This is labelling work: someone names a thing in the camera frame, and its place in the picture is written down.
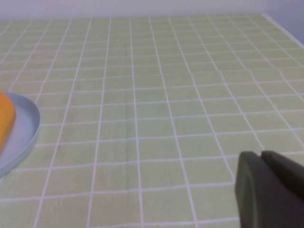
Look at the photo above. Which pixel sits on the yellow mango with dark stem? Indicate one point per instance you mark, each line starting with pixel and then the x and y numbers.
pixel 6 118

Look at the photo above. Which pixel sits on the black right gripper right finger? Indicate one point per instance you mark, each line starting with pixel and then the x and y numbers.
pixel 287 174

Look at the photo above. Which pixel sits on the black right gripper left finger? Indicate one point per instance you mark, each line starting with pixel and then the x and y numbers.
pixel 261 204

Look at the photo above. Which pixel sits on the green checked tablecloth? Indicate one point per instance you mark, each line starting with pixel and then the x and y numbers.
pixel 166 95

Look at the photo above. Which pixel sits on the light blue round plate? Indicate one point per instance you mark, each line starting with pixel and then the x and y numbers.
pixel 23 133

